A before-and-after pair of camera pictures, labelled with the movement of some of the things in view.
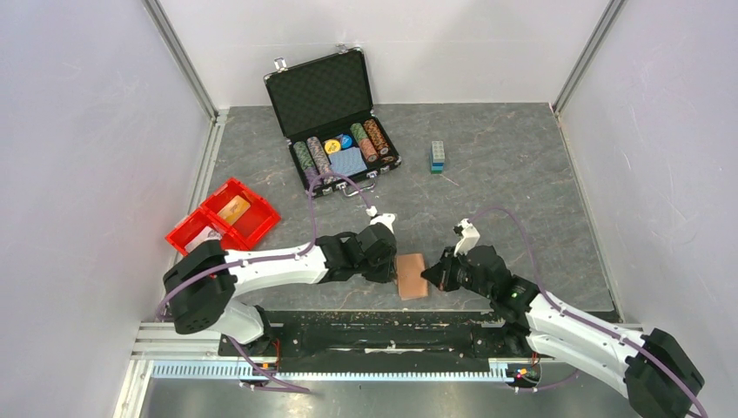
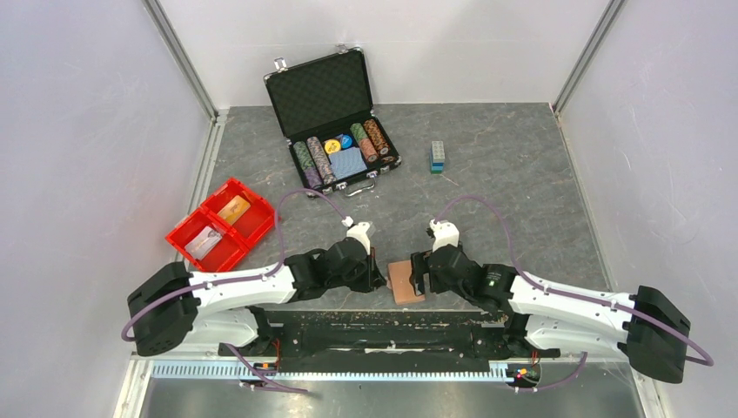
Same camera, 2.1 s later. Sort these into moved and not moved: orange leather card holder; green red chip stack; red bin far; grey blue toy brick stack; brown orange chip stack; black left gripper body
Moved: orange leather card holder; black left gripper body
Not moved: brown orange chip stack; green red chip stack; grey blue toy brick stack; red bin far
